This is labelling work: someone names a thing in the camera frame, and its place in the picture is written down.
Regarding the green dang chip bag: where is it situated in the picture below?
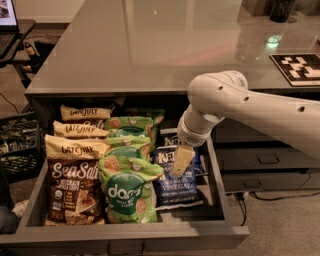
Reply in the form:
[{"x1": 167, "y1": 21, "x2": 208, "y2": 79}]
[
  {"x1": 104, "y1": 116, "x2": 153, "y2": 137},
  {"x1": 105, "y1": 135, "x2": 151, "y2": 160},
  {"x1": 98, "y1": 155, "x2": 163, "y2": 224}
]

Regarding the rear green Dang chip bag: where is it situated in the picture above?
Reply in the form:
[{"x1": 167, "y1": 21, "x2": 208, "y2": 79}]
[{"x1": 104, "y1": 116, "x2": 153, "y2": 137}]

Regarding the farthest green chip bag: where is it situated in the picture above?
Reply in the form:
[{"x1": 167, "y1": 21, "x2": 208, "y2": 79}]
[{"x1": 125, "y1": 107, "x2": 165, "y2": 150}]

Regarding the open grey top drawer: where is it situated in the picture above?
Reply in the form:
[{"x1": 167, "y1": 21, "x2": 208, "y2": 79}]
[{"x1": 0, "y1": 140, "x2": 249, "y2": 256}]

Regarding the grey upper right drawer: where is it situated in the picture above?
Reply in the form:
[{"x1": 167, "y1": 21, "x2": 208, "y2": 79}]
[{"x1": 212, "y1": 116, "x2": 278, "y2": 144}]

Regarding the laptop computer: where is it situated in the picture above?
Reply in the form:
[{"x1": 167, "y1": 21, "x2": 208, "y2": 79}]
[{"x1": 0, "y1": 0, "x2": 19, "y2": 58}]

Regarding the black white marker board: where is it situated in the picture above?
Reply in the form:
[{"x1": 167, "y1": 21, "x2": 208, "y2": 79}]
[{"x1": 270, "y1": 53, "x2": 320, "y2": 87}]

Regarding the middle Late July chip bag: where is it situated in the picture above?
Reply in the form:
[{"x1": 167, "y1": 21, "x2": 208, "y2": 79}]
[{"x1": 53, "y1": 121, "x2": 110, "y2": 139}]

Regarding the late july chip bag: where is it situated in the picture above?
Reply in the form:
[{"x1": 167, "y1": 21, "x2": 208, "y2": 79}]
[
  {"x1": 53, "y1": 121, "x2": 110, "y2": 139},
  {"x1": 60, "y1": 105, "x2": 112, "y2": 121}
]

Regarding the blue kettle chip bag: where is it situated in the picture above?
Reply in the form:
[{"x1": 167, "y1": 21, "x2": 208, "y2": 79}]
[
  {"x1": 153, "y1": 146, "x2": 203, "y2": 210},
  {"x1": 160, "y1": 128, "x2": 207, "y2": 176}
]

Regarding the front brown Late July bag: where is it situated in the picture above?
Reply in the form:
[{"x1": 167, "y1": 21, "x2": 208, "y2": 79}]
[{"x1": 45, "y1": 135, "x2": 110, "y2": 226}]

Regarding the black power cable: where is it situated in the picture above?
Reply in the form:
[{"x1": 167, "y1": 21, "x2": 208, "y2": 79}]
[{"x1": 233, "y1": 189, "x2": 320, "y2": 227}]

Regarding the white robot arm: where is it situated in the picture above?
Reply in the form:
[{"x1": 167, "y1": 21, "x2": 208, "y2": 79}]
[{"x1": 177, "y1": 70, "x2": 320, "y2": 163}]

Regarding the front green Dang chip bag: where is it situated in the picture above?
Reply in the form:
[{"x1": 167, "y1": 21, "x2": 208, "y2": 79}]
[{"x1": 98, "y1": 155, "x2": 163, "y2": 224}]

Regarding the middle green Dang chip bag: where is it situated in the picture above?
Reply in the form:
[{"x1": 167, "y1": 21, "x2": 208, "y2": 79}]
[{"x1": 105, "y1": 135, "x2": 151, "y2": 160}]

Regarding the dark cylindrical container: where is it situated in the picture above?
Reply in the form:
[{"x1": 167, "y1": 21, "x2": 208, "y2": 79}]
[{"x1": 270, "y1": 0, "x2": 296, "y2": 23}]

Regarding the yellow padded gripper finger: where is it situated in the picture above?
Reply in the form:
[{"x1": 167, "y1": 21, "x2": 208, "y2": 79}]
[{"x1": 172, "y1": 145, "x2": 194, "y2": 178}]

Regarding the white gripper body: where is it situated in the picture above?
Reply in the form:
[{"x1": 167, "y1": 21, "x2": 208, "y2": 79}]
[{"x1": 177, "y1": 114, "x2": 208, "y2": 147}]

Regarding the grey closed middle drawer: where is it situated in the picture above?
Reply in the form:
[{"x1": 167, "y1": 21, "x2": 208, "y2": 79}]
[{"x1": 216, "y1": 148, "x2": 320, "y2": 171}]

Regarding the black plastic crate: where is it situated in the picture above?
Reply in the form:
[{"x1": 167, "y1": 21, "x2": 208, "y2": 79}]
[{"x1": 0, "y1": 112, "x2": 42, "y2": 183}]

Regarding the rear Late July chip bag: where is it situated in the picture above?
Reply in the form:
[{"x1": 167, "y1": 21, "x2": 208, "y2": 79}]
[{"x1": 60, "y1": 105, "x2": 112, "y2": 121}]

